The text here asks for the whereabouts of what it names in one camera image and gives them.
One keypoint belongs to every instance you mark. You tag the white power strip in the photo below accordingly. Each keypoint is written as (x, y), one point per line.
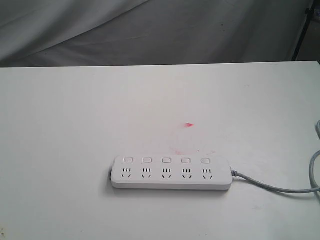
(171, 172)

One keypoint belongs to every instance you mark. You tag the grey backdrop cloth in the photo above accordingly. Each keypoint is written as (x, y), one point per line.
(65, 33)

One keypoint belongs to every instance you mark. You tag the black tripod stand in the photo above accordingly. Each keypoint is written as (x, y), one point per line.
(309, 13)

